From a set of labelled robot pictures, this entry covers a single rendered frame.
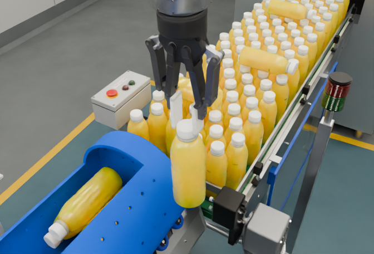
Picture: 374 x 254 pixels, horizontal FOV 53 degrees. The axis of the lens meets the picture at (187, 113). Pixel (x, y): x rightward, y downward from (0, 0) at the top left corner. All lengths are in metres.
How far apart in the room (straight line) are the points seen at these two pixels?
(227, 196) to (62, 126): 2.07
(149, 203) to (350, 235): 1.69
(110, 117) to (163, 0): 0.78
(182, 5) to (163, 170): 0.45
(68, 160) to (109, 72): 1.11
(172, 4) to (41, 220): 0.65
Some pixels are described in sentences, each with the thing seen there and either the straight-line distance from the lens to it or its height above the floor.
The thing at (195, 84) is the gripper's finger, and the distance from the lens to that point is 0.61.
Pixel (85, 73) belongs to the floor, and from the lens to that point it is 3.52.
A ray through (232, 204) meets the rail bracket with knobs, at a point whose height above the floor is 1.00.
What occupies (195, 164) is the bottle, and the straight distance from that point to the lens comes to 0.71.
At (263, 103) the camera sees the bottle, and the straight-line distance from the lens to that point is 1.29.
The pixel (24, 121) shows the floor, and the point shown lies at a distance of 3.11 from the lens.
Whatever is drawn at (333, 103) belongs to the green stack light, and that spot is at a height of 1.19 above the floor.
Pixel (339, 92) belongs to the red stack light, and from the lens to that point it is 1.12.
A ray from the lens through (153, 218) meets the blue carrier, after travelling 0.84.
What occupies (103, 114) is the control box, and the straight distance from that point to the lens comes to 1.28.
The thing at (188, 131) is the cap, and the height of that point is 1.38.
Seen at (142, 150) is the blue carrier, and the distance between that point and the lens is 0.87.
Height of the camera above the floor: 1.83
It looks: 39 degrees down
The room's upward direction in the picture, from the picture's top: straight up
